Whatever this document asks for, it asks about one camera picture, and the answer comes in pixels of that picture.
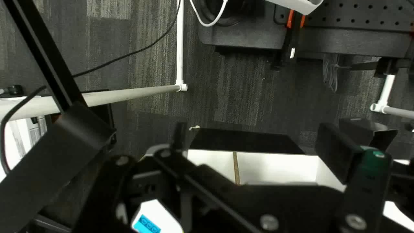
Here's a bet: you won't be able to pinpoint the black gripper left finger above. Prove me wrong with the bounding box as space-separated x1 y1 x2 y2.
148 121 225 195

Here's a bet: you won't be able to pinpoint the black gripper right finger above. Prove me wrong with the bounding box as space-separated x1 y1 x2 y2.
317 121 393 233

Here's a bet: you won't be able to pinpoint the black flat panel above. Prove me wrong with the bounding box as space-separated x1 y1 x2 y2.
188 126 307 155

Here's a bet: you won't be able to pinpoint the white device blue display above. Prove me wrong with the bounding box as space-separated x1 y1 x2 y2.
128 197 185 233

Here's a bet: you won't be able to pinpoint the black pegboard base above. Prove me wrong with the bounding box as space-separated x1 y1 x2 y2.
198 0 414 59

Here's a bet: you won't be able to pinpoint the white plastic object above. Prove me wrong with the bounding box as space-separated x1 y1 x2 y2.
264 0 325 16

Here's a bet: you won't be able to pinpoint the white PVC pipe frame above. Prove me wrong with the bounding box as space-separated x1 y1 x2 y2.
0 0 190 122
369 72 414 121

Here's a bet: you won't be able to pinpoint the thin black floor cable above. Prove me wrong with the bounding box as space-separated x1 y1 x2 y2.
0 0 181 173

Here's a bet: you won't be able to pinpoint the white cable loop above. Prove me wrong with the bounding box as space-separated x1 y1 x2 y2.
186 0 230 28

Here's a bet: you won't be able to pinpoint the black stand frame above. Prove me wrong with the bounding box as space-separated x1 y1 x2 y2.
0 0 119 233

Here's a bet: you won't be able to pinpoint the orange handled pliers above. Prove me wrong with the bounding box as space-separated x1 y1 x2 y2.
271 7 309 69

